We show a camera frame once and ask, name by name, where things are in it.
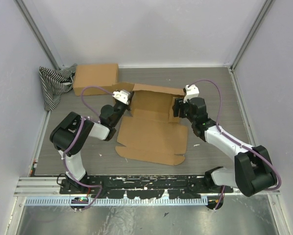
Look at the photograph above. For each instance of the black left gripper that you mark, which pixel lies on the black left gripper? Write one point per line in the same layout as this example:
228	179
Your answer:
127	106

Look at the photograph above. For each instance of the slotted grey cable duct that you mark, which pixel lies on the slotted grey cable duct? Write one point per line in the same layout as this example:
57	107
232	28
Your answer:
71	201

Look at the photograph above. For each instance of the left aluminium corner post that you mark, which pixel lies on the left aluminium corner post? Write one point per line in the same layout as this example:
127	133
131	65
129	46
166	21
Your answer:
30	12

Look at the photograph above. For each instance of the aluminium corner post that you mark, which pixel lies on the aluminium corner post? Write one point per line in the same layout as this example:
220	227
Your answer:
30	12
252	32

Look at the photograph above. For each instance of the brown cardboard box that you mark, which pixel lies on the brown cardboard box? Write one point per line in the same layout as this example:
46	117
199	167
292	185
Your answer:
101	75

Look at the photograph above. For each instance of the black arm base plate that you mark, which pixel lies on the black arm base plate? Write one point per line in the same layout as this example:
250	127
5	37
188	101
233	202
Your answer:
144	186

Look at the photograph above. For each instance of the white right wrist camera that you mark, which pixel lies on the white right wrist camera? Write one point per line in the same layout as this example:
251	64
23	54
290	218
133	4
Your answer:
190	91

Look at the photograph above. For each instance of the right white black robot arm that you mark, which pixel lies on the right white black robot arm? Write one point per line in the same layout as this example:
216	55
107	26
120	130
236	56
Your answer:
253	171

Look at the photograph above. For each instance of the right aluminium corner post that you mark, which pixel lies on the right aluminium corner post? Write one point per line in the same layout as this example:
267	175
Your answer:
252	32

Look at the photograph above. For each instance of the black white striped cloth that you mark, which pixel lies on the black white striped cloth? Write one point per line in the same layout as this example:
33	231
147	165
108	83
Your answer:
56	83

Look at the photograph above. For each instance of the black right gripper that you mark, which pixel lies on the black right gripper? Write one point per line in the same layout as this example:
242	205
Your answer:
179	104

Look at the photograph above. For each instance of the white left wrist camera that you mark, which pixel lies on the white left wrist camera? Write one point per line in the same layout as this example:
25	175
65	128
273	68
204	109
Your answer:
123	96

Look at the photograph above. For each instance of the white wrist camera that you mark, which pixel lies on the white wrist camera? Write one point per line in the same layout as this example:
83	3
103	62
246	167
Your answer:
123	96
190	91

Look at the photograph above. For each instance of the aluminium front rail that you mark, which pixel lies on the aluminium front rail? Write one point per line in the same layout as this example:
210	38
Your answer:
34	186

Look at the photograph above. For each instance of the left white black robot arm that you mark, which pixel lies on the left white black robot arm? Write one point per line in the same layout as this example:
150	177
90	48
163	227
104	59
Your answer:
71	133

